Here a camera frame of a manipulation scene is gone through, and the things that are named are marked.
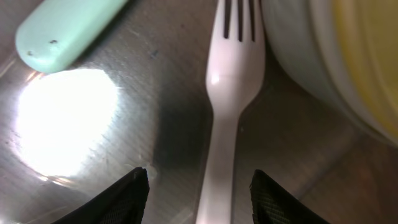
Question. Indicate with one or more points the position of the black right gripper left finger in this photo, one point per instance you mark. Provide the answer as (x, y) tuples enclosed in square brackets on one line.
[(123, 202)]

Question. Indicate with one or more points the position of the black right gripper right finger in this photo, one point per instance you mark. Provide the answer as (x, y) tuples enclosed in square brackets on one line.
[(272, 204)]

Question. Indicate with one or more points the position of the white plastic fork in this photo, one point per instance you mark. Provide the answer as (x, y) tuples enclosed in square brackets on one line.
[(234, 77)]

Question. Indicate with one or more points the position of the grey plastic bowl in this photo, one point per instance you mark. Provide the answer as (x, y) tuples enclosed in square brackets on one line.
[(290, 35)]

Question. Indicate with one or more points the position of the mint green plastic spoon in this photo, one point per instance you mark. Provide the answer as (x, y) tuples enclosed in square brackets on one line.
[(57, 32)]

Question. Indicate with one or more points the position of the white plastic bowl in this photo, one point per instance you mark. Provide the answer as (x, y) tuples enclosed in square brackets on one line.
[(328, 43)]

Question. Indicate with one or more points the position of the yellow plastic bowl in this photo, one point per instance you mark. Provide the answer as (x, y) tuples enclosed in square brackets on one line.
[(367, 33)]

